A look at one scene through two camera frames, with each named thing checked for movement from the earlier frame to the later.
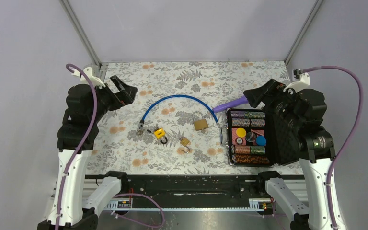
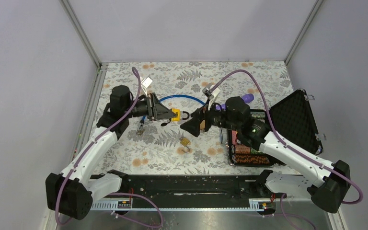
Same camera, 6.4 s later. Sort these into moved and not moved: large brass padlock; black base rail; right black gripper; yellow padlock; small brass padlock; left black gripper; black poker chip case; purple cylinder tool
Moved: yellow padlock; right black gripper; left black gripper
Not moved: purple cylinder tool; large brass padlock; small brass padlock; black poker chip case; black base rail
